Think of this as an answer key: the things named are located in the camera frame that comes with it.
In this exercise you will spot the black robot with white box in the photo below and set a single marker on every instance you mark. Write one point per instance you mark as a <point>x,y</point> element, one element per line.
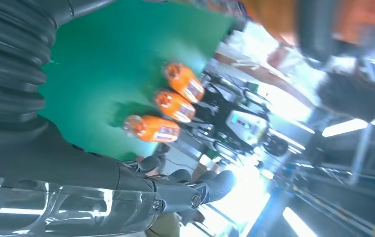
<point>244,124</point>

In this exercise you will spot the grey metal pole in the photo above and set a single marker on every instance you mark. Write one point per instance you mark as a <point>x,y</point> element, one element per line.
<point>360,153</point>

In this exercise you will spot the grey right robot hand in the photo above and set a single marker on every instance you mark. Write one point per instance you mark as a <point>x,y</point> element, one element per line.
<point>43,183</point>

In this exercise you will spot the person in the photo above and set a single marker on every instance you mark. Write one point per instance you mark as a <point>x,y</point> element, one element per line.
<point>354,96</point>

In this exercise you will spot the ribbed grey right arm sleeve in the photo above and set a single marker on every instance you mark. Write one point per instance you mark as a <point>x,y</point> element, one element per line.
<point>11,65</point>

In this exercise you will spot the blue metal post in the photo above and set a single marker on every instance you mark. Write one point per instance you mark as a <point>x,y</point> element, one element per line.
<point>271,209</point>

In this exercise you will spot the small orange bottle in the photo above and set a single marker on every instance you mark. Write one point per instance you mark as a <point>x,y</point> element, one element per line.
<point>154,129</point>
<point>184,81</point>
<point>174,106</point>

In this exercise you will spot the long ceiling light strip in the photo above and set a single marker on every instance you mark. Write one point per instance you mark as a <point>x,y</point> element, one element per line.
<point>344,127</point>

